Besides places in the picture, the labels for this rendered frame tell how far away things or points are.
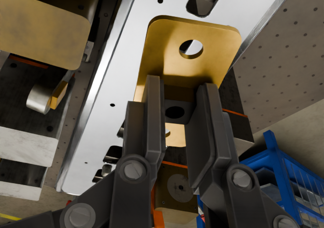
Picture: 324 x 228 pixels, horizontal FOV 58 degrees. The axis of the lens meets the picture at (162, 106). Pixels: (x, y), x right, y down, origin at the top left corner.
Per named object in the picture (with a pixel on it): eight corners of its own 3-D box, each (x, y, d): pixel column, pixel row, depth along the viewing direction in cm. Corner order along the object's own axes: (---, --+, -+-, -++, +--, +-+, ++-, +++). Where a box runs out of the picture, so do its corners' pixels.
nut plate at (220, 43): (188, 143, 18) (189, 161, 17) (125, 137, 17) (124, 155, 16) (245, 28, 12) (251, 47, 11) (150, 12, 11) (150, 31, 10)
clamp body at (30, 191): (72, 84, 88) (38, 201, 64) (30, 72, 84) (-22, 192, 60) (76, 67, 83) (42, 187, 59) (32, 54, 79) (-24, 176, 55)
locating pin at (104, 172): (111, 164, 67) (109, 180, 64) (102, 162, 66) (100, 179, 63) (113, 159, 65) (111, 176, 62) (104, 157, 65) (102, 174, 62)
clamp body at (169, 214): (186, 117, 100) (195, 227, 76) (148, 107, 96) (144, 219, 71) (198, 102, 94) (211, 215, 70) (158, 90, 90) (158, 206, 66)
